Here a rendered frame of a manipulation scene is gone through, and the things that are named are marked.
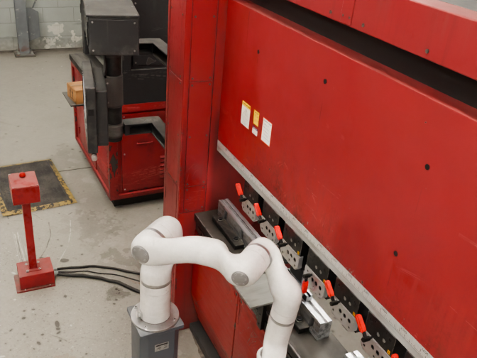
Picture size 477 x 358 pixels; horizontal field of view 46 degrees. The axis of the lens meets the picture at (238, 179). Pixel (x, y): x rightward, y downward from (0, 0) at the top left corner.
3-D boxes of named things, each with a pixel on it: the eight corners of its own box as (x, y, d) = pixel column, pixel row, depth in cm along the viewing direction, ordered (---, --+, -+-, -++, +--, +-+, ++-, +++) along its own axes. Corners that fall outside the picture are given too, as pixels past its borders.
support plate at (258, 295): (231, 283, 245) (231, 281, 245) (283, 270, 256) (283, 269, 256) (250, 309, 231) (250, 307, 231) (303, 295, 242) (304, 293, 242)
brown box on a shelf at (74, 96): (62, 93, 432) (61, 77, 426) (95, 90, 443) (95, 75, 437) (70, 106, 409) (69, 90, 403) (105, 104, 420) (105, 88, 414)
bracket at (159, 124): (121, 129, 343) (120, 118, 339) (158, 125, 353) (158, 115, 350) (139, 157, 312) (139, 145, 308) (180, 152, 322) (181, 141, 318)
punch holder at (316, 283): (302, 279, 235) (308, 247, 227) (319, 275, 239) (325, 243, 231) (321, 301, 224) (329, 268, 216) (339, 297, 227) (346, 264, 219)
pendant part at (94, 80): (84, 120, 325) (81, 60, 308) (104, 119, 329) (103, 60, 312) (87, 154, 288) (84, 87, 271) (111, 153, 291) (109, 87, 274)
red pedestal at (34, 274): (13, 275, 387) (-1, 170, 347) (50, 268, 397) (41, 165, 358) (17, 293, 371) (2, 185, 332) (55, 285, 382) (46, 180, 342)
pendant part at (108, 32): (88, 136, 339) (81, -8, 299) (129, 135, 346) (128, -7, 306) (92, 175, 297) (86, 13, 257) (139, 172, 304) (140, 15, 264)
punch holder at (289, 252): (279, 252, 251) (284, 221, 243) (295, 248, 254) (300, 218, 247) (296, 272, 239) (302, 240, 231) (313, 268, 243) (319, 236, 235)
